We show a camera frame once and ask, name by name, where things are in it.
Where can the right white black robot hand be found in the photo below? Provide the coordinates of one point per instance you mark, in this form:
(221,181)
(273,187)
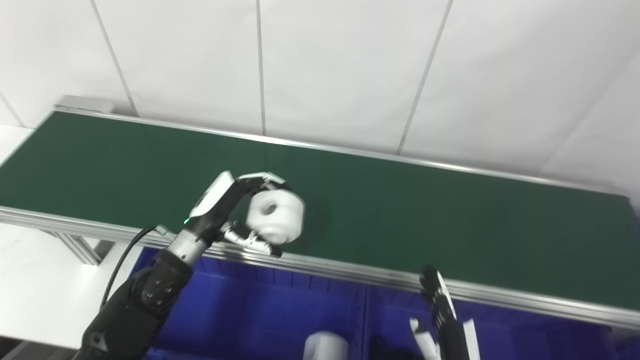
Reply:
(447,335)

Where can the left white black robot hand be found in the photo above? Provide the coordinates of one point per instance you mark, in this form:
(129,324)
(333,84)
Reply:
(215,202)

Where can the white round plastic part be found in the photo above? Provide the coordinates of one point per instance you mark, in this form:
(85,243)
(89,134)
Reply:
(277,215)

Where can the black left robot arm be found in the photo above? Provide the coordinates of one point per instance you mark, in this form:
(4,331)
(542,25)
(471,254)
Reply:
(140,300)

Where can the blue plastic bin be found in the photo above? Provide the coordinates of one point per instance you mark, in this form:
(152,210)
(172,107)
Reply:
(250,310)
(530,335)

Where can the white cylindrical plastic part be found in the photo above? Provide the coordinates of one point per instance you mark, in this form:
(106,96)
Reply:
(326,346)

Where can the green conveyor belt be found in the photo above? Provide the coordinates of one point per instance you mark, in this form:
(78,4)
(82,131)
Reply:
(425,215)

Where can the aluminium conveyor support leg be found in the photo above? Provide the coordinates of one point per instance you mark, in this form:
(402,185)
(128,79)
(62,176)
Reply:
(80,247)

